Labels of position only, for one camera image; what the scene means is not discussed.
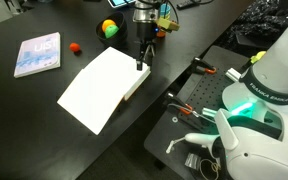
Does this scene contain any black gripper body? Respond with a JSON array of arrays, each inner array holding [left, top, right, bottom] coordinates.
[[136, 22, 159, 45]]

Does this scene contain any orange robotics book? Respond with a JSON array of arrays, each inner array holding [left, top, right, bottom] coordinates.
[[56, 46, 152, 136]]

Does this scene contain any light purple UIST book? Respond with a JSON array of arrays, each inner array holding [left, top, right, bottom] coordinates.
[[13, 31, 62, 79]]

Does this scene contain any black bowl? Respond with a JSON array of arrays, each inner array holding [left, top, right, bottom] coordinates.
[[95, 11, 129, 48]]

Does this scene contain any blue plastic cup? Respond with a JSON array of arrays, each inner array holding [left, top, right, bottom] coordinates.
[[159, 3, 172, 18]]

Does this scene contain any green ball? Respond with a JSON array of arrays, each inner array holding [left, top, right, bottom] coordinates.
[[104, 24, 120, 39]]

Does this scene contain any white tablet with lit screen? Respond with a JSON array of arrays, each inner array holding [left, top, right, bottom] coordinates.
[[107, 0, 137, 8]]

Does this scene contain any orange ball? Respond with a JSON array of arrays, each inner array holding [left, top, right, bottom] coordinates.
[[101, 19, 117, 32]]

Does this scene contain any black remote control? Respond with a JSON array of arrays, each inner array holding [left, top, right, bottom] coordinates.
[[176, 0, 202, 10]]

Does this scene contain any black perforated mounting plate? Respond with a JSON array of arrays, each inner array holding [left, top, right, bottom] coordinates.
[[183, 64, 247, 134]]

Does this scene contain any small red ball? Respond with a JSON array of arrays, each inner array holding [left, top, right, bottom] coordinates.
[[69, 42, 82, 53]]

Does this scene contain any short aluminium profile bar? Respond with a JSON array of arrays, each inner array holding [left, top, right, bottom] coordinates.
[[202, 107, 218, 118]]

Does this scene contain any white handheld device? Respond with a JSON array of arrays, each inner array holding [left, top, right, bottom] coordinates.
[[184, 132, 219, 149]]

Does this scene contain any yellow-green knob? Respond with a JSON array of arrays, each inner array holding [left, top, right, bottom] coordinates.
[[249, 50, 267, 65]]

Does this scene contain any small clear plastic bag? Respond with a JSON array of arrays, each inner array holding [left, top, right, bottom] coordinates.
[[184, 153, 200, 170]]

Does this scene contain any dark speckled bag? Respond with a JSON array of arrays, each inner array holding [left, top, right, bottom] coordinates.
[[232, 0, 288, 48]]

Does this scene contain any tan rubber band loop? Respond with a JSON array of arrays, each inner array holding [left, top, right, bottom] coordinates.
[[199, 158, 221, 173]]

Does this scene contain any yellow wrist camera box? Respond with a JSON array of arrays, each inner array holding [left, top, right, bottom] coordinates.
[[156, 17, 181, 33]]

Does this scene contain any black clamp with orange handle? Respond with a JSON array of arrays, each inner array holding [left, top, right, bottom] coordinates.
[[164, 91, 194, 116], [191, 57, 218, 75]]

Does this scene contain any thin white cable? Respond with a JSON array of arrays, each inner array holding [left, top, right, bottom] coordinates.
[[165, 138, 187, 154]]

